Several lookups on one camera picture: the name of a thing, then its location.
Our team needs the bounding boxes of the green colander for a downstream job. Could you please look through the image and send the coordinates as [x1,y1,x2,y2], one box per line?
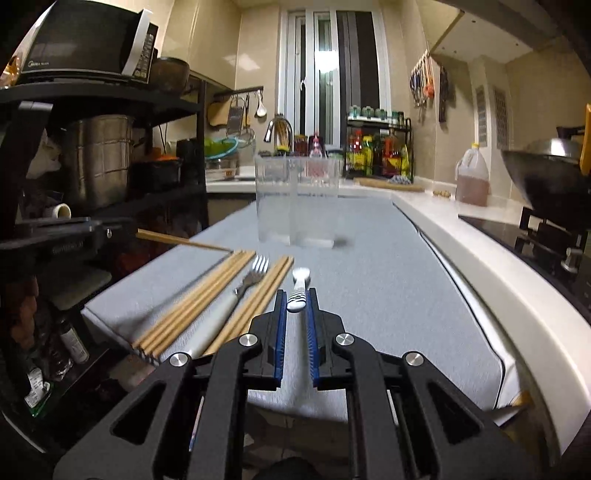
[205,136,241,161]

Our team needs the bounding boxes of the striped-handle spoon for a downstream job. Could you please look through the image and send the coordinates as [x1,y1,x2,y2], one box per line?
[286,268,311,315]

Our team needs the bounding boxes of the brown bowl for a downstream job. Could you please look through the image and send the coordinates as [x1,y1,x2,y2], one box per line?
[151,56,191,96]

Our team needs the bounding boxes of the plastic cooking oil jug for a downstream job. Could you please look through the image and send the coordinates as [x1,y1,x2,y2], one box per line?
[454,143,491,207]

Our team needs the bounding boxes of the clear plastic utensil container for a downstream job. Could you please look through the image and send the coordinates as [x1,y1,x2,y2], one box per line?
[254,154,343,248]

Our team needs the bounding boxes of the hanging kitchen tools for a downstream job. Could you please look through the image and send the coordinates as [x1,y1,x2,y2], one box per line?
[409,52,436,110]

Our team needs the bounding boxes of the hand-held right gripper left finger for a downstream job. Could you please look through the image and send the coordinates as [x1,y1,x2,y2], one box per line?
[53,290,289,480]

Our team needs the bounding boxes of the large steel stockpot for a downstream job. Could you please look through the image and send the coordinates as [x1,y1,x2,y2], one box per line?
[59,115,140,209]

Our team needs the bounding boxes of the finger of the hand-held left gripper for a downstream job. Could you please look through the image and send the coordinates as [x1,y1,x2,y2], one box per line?
[88,219,140,246]

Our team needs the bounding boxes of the wooden rolling pin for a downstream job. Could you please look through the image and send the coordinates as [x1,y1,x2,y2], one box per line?
[357,178,426,193]

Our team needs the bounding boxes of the black metal shelf rack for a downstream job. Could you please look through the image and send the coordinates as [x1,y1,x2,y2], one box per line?
[0,69,209,462]

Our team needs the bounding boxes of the dark metal wok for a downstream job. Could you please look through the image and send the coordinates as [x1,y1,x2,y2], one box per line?
[501,124,591,214]

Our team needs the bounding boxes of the range hood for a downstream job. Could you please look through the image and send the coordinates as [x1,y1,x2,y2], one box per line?
[428,0,561,66]

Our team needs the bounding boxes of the chrome kitchen faucet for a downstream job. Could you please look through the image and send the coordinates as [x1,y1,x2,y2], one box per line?
[263,115,294,149]

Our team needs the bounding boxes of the hanging metal grater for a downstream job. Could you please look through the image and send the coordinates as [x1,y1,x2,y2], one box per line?
[226,95,246,130]

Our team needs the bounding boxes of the black gas stove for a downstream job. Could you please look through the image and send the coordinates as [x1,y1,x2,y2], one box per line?
[458,205,591,297]

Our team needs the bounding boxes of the white-handled metal fork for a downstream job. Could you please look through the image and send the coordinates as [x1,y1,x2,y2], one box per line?
[186,255,270,359]

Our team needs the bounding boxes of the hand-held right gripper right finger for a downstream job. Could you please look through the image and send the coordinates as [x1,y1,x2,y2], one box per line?
[305,287,541,480]

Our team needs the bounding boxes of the wall vent grille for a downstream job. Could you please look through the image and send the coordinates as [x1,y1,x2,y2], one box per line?
[475,84,509,149]

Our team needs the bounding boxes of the black microwave oven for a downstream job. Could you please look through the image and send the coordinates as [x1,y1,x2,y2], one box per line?
[8,0,160,87]

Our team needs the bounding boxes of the dark sauce bottle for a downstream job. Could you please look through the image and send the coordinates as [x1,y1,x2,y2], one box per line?
[57,318,91,366]

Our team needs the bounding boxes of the wooden chopstick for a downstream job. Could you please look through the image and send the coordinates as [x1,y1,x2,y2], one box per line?
[148,251,257,365]
[210,256,295,357]
[143,250,253,361]
[136,229,234,253]
[137,250,247,357]
[203,255,289,356]
[133,250,243,354]

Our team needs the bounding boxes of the blue-grey woven mat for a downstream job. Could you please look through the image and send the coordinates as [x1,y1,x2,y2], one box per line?
[82,196,509,423]

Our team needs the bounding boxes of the hanging wooden cutting board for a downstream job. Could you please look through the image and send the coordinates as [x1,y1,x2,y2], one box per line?
[206,99,232,128]

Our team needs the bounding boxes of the white-framed window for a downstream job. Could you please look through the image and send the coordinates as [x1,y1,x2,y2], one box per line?
[279,6,393,154]

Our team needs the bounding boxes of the black spice rack with bottles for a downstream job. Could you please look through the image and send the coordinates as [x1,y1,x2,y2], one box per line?
[346,105,413,179]

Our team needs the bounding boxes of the black cooking pot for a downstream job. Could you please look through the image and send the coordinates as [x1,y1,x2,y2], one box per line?
[130,157,184,193]

